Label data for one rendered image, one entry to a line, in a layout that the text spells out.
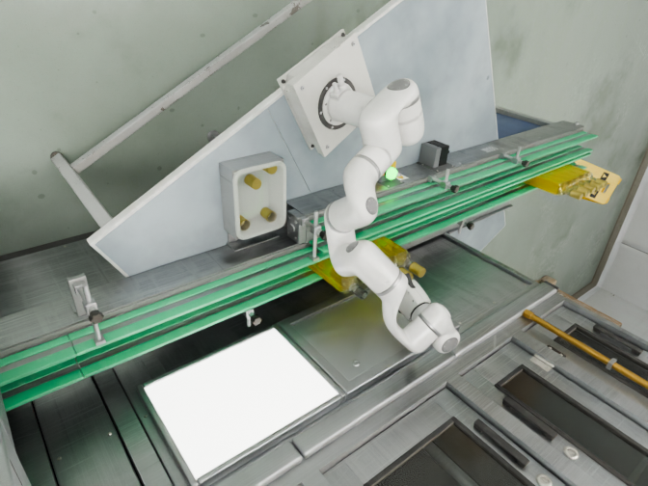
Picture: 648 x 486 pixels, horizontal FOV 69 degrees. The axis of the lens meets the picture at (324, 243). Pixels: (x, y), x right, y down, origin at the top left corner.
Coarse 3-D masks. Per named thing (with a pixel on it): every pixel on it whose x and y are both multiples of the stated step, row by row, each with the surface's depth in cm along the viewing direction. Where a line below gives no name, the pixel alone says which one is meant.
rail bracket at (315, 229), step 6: (306, 216) 146; (300, 222) 145; (306, 222) 144; (312, 228) 141; (318, 228) 141; (324, 234) 137; (324, 240) 138; (312, 246) 145; (312, 252) 146; (312, 258) 146; (318, 258) 147
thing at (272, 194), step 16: (240, 176) 139; (256, 176) 143; (272, 176) 144; (240, 192) 142; (256, 192) 146; (272, 192) 147; (240, 208) 144; (256, 208) 148; (272, 208) 150; (256, 224) 147; (272, 224) 148
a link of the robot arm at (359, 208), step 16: (352, 160) 115; (368, 160) 114; (352, 176) 110; (368, 176) 111; (352, 192) 108; (368, 192) 109; (336, 208) 115; (352, 208) 109; (368, 208) 108; (336, 224) 117; (352, 224) 112; (368, 224) 112
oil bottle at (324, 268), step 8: (312, 264) 153; (320, 264) 149; (328, 264) 148; (320, 272) 150; (328, 272) 147; (336, 272) 145; (328, 280) 148; (336, 280) 145; (344, 280) 142; (352, 280) 142; (336, 288) 146; (344, 288) 143
